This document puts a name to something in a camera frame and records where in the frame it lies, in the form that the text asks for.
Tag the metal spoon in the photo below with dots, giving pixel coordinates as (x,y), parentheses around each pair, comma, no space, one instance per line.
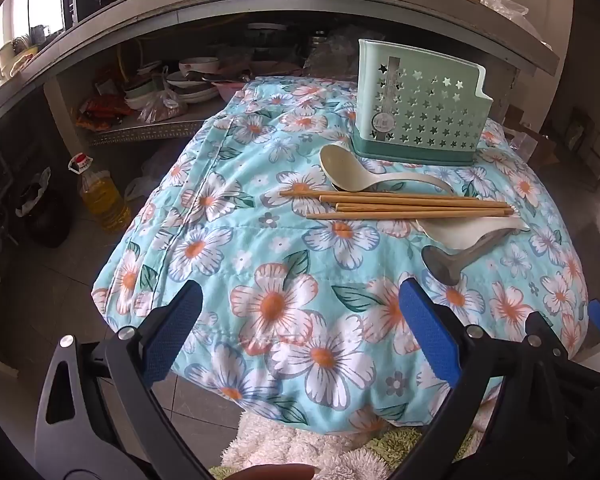
(442,265)

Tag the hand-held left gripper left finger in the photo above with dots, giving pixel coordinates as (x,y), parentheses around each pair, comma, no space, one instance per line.
(175,330)

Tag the green-rimmed white bowl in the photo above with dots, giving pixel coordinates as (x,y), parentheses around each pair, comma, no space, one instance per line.
(142,94)

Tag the black trash bag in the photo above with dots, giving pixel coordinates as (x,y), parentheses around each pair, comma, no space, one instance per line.
(45,210)

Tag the orange snack packets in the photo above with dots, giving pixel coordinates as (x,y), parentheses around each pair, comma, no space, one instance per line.
(105,112)

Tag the white plastic spoon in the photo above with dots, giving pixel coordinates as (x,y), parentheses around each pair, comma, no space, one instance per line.
(460,237)

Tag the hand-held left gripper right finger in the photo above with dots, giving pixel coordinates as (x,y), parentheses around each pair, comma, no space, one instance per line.
(430,330)

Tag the green star-holed utensil basket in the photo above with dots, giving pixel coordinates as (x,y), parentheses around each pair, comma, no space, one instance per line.
(420,157)

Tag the white plastic bag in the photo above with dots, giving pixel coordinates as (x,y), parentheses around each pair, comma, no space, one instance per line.
(150,180)

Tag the window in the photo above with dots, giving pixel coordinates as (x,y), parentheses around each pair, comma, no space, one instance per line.
(10,5)

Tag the person's bare leg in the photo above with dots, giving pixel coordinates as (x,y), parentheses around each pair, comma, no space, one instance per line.
(275,474)

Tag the stack of white plates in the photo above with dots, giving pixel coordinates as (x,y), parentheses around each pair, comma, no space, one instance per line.
(192,87)

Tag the cooking oil bottle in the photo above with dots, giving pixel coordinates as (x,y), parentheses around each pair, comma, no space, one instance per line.
(102,200)

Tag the floral blanket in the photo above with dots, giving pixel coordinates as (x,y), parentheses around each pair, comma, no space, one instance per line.
(205,260)

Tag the cream plastic spoon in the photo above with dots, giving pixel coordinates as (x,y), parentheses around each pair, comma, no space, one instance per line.
(337,162)

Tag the wooden chopstick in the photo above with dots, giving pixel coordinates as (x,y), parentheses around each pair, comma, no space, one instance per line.
(405,208)
(380,215)
(380,195)
(405,201)

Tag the plastic bag of food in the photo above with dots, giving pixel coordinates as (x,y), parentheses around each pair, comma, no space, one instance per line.
(165,107)

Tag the crumpled clear plastic bag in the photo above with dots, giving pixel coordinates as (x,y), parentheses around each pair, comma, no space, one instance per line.
(330,50)

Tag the pink bowl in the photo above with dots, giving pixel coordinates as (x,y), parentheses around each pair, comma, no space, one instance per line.
(231,92)

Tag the fluffy white and green rug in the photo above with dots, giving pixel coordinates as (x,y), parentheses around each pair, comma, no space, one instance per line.
(280,450)

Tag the metal shelf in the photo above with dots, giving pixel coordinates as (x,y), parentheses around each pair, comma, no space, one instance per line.
(150,132)

